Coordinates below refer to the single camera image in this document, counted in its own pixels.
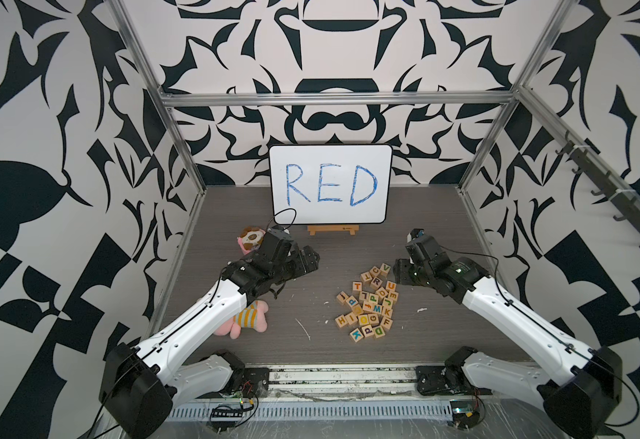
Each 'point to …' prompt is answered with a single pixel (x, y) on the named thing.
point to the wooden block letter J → (342, 296)
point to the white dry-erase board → (324, 185)
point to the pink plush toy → (253, 316)
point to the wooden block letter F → (386, 323)
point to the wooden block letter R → (376, 283)
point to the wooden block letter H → (341, 321)
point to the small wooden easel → (352, 229)
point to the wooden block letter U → (390, 286)
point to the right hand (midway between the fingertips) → (400, 265)
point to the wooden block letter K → (357, 335)
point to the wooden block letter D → (378, 331)
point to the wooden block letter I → (351, 318)
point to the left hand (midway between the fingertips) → (306, 256)
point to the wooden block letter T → (366, 278)
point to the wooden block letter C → (375, 272)
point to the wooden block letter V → (385, 269)
